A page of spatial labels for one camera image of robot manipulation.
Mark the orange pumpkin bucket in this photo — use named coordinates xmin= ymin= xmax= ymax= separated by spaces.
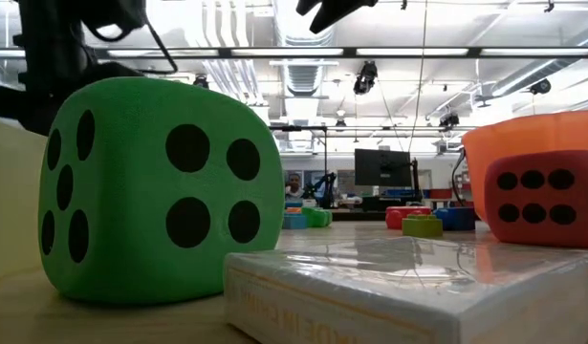
xmin=450 ymin=110 xmax=588 ymax=226

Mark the black computer monitor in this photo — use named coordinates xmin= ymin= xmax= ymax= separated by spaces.
xmin=354 ymin=148 xmax=413 ymax=188

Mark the green big building block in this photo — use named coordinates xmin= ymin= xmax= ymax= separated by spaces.
xmin=301 ymin=205 xmax=334 ymax=229

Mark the lime green small brick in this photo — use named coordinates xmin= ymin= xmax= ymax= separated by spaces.
xmin=402 ymin=213 xmax=445 ymax=239

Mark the blue big building block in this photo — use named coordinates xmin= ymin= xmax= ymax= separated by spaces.
xmin=432 ymin=206 xmax=477 ymax=232

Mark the yellow translucent tray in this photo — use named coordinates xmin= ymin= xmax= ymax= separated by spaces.
xmin=0 ymin=116 xmax=51 ymax=281

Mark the black gantry frame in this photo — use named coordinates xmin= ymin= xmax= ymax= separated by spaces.
xmin=269 ymin=124 xmax=476 ymax=211

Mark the black bar with light strips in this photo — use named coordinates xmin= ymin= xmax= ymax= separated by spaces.
xmin=0 ymin=46 xmax=588 ymax=60

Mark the orange playing card deck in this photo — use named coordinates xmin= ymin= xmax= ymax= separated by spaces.
xmin=223 ymin=236 xmax=588 ymax=344

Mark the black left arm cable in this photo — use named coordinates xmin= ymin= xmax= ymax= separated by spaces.
xmin=82 ymin=13 xmax=180 ymax=76

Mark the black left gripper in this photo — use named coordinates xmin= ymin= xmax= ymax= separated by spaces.
xmin=0 ymin=61 xmax=144 ymax=138

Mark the person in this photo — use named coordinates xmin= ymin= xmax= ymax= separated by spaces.
xmin=284 ymin=172 xmax=305 ymax=200

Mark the silver air duct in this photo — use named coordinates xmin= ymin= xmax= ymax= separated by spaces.
xmin=272 ymin=0 xmax=340 ymax=97

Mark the pink die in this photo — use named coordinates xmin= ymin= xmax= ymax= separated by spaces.
xmin=483 ymin=149 xmax=588 ymax=248

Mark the blue small studded brick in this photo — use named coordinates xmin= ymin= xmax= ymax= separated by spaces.
xmin=281 ymin=212 xmax=309 ymax=230

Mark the thin hanging cable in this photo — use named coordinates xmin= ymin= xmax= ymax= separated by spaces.
xmin=407 ymin=0 xmax=428 ymax=154

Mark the red big building block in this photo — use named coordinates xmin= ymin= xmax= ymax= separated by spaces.
xmin=384 ymin=205 xmax=433 ymax=231

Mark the green foam die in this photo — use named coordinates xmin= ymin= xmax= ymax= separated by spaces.
xmin=37 ymin=76 xmax=286 ymax=307

